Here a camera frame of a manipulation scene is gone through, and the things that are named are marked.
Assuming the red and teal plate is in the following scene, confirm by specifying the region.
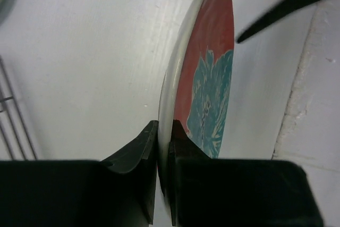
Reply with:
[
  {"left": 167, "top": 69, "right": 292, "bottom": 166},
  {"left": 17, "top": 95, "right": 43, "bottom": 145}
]
[{"left": 158, "top": 0, "right": 234, "bottom": 196}]

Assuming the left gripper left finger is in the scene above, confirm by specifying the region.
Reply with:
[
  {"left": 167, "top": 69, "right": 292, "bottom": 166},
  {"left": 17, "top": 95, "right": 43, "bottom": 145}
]
[{"left": 1, "top": 121, "right": 158, "bottom": 226}]

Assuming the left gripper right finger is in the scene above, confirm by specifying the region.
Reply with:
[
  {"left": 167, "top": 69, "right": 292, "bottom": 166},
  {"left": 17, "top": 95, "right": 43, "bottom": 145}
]
[{"left": 168, "top": 120, "right": 324, "bottom": 226}]

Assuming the wire dish rack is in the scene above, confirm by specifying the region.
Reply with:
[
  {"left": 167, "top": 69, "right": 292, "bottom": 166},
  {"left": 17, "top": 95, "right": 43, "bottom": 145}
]
[{"left": 1, "top": 60, "right": 38, "bottom": 161}]

